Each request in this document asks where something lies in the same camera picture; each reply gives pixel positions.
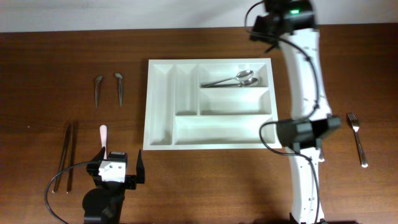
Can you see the small steel teaspoon right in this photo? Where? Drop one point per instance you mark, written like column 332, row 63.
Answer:
column 120, row 87

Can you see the steel fork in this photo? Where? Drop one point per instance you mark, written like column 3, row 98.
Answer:
column 321, row 155
column 354, row 122

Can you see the small steel teaspoon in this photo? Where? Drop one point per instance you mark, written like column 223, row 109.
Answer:
column 98, row 80
column 120, row 87

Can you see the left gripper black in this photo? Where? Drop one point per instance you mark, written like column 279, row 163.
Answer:
column 131, row 178

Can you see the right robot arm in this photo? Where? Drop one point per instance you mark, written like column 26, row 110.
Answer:
column 291, row 26

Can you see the steel spoon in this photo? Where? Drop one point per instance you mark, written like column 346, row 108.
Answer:
column 251, row 82
column 240, row 76

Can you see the white plastic cutlery tray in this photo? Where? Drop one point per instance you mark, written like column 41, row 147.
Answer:
column 182, row 115

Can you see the small steel teaspoon left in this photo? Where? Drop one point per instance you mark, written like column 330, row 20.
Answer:
column 98, row 80

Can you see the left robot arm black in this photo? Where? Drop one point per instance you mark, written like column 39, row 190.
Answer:
column 104, row 203

